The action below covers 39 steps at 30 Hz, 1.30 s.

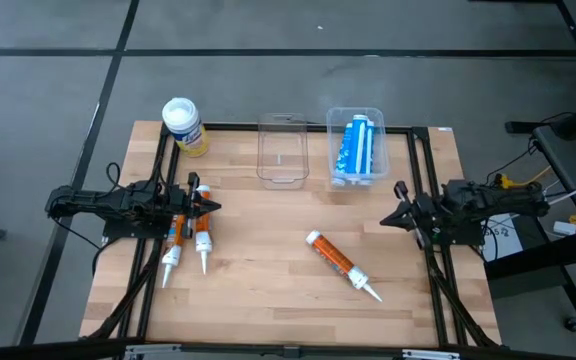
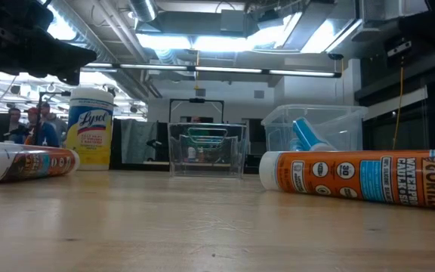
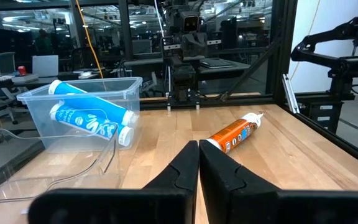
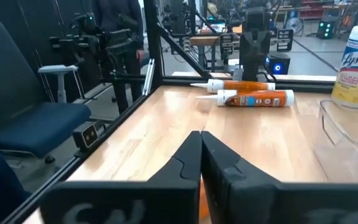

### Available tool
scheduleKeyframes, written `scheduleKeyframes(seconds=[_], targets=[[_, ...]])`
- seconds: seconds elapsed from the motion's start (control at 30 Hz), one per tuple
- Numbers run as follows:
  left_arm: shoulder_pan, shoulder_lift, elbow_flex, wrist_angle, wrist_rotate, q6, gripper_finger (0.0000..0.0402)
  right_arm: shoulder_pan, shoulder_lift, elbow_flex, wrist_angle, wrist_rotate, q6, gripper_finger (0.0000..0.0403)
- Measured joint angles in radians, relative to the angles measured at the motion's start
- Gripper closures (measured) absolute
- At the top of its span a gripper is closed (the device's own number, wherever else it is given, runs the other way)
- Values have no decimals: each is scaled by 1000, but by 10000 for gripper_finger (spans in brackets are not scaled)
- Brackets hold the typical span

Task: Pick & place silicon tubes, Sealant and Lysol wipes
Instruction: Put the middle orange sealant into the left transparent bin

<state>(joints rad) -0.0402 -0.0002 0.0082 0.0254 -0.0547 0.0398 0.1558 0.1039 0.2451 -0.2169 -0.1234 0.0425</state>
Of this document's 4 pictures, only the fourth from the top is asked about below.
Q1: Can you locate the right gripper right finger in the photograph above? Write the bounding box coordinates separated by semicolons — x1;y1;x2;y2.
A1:
201;131;358;224

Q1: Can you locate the floor fan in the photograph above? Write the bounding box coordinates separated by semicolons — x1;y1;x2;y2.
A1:
284;17;304;35

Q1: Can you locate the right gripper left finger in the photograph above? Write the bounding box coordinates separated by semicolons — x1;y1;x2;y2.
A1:
40;130;202;224

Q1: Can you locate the black box with blue light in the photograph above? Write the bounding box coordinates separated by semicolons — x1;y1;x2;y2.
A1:
265;52;291;75

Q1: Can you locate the shallow clear plastic tray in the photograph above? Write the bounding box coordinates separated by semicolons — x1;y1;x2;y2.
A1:
314;99;358;184

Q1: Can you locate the black aluminium table frame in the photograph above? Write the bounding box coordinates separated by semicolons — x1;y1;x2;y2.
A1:
1;0;337;224

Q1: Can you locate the black camera rig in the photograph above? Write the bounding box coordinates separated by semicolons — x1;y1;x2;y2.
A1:
50;12;142;82

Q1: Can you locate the white chair armrest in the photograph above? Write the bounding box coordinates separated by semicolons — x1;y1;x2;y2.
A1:
38;64;79;104

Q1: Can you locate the orange Gorilla sealant tube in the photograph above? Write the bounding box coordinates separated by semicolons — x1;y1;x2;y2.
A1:
190;78;276;93
195;89;295;108

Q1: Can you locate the person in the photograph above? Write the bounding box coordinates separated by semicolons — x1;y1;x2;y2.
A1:
91;0;145;114

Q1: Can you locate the Lysol wipes canister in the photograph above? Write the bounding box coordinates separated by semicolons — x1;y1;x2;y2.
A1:
331;24;358;109

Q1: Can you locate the silver aluminium bracket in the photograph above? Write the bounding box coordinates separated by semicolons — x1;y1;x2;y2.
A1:
142;58;155;96

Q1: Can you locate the black device with green lights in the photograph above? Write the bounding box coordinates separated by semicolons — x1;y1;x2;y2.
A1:
317;20;335;40

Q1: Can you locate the table-level camera box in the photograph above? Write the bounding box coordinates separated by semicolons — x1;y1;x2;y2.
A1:
72;123;99;153

